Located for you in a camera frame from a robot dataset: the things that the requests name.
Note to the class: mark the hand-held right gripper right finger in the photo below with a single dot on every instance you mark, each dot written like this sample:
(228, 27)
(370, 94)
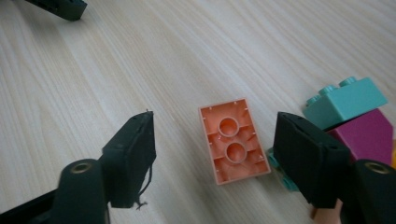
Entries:
(311, 158)

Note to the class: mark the teal toy brick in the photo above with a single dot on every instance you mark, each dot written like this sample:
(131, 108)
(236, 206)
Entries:
(345, 102)
(288, 183)

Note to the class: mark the salmon toy brick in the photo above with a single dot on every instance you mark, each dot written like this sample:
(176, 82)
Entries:
(233, 140)

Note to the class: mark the magenta toy brick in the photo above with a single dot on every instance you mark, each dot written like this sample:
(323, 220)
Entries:
(367, 137)

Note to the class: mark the orange toy brick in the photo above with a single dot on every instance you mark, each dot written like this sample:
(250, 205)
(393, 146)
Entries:
(394, 161)

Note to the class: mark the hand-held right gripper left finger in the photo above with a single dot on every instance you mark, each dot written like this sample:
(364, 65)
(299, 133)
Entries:
(130, 161)

